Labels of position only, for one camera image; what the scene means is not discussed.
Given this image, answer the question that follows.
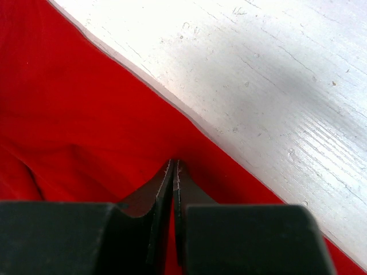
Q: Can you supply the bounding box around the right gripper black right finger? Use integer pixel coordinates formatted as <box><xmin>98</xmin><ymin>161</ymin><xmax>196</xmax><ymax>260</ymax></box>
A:
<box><xmin>173</xmin><ymin>161</ymin><xmax>336</xmax><ymax>274</ymax></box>

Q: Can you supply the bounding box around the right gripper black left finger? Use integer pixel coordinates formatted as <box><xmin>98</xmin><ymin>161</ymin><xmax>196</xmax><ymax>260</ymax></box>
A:
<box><xmin>1</xmin><ymin>160</ymin><xmax>174</xmax><ymax>274</ymax></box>

